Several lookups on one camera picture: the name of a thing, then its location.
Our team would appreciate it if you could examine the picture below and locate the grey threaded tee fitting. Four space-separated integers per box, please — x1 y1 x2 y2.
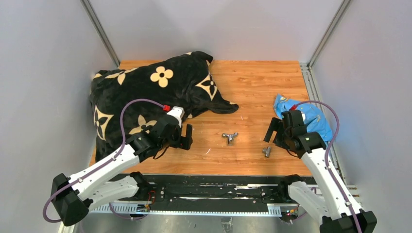
262 146 272 158

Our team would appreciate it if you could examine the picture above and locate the chrome faucet tap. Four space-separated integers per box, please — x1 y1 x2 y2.
222 132 238 146

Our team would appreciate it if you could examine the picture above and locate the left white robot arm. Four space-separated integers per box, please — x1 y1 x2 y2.
48 107 192 226

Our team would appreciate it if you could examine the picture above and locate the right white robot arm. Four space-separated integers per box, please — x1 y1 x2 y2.
264 110 378 233

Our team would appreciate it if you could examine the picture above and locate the blue printed cloth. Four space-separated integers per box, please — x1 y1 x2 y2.
274 94 333 142

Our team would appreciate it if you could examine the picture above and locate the black floral pillow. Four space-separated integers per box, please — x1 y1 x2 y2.
89 51 239 161

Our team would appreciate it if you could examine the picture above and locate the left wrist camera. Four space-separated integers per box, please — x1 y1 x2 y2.
167 106 185 127

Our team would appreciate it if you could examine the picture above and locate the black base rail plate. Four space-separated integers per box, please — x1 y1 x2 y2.
92 174 303 217

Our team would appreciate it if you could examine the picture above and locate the aluminium frame post right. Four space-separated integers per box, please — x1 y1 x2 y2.
307 0 352 69

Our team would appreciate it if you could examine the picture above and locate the aluminium frame post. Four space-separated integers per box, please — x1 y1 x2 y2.
307 0 352 69
80 0 120 67

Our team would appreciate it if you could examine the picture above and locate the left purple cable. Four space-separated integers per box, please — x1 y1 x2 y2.
42 98 166 224

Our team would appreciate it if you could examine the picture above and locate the aluminium frame post left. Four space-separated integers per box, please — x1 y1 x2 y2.
80 0 120 67

